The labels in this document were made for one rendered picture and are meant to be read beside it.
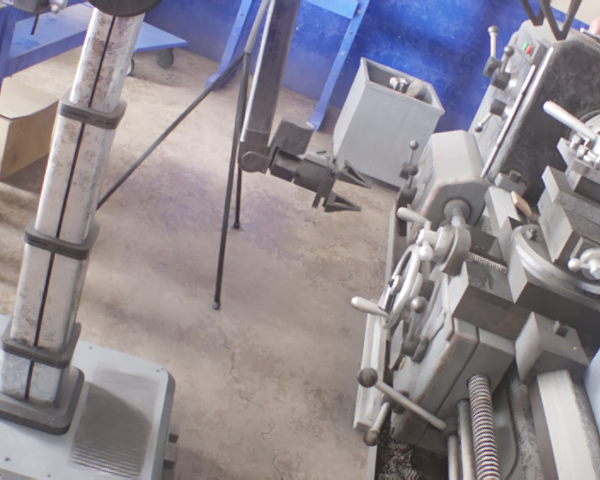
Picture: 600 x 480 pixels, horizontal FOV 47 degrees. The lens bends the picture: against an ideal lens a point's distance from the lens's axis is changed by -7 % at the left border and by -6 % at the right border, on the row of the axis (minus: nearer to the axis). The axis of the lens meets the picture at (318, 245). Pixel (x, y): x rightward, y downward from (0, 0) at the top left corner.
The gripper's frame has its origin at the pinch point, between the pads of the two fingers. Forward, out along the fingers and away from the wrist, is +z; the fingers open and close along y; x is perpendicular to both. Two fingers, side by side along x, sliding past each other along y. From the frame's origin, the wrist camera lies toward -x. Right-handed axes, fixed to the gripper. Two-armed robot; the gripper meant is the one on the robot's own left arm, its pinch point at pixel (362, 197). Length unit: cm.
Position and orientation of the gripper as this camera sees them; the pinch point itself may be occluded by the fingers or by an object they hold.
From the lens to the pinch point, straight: 152.1
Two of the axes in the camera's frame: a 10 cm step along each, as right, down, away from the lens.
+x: -1.5, 4.9, -8.6
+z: 9.3, 3.7, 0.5
